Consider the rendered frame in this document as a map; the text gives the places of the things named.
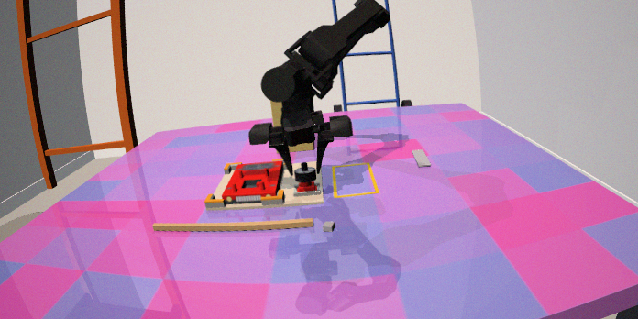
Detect long tan flat bar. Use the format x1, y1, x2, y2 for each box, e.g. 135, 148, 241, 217
152, 218, 314, 232

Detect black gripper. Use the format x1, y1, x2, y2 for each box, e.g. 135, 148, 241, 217
248, 91, 353, 176

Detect black tyre with grey wheel rim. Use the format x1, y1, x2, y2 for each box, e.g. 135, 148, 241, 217
294, 167, 316, 182

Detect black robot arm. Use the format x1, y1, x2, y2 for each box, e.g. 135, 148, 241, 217
260, 0, 391, 147

